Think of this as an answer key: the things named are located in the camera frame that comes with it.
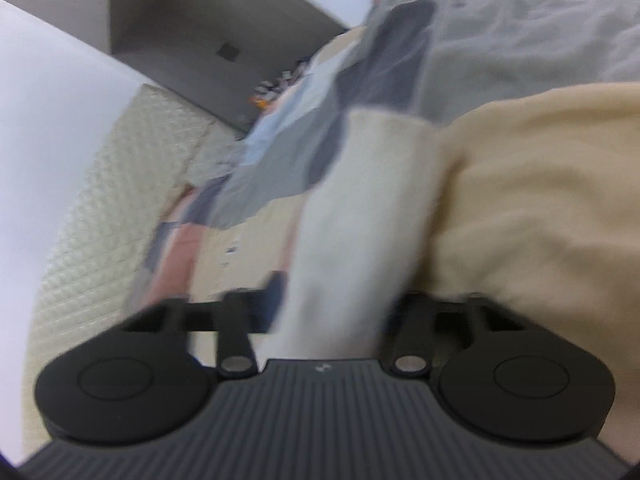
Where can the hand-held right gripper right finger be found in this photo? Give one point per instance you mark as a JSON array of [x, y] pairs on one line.
[[410, 320]]

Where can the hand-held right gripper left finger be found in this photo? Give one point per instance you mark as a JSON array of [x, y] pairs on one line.
[[275, 300]]

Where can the white fluffy blanket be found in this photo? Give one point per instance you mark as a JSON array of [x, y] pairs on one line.
[[350, 210]]

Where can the cream quilted headboard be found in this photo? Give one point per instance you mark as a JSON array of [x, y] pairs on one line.
[[125, 200]]

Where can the row of cosmetic bottles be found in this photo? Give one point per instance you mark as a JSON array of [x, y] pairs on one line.
[[280, 85]]

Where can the patchwork checkered duvet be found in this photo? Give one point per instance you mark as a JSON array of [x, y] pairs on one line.
[[380, 85]]

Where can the dark wall switch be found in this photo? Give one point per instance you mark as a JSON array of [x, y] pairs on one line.
[[227, 51]]

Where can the grey wall niche shelf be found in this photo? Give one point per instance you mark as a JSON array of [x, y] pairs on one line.
[[200, 25]]

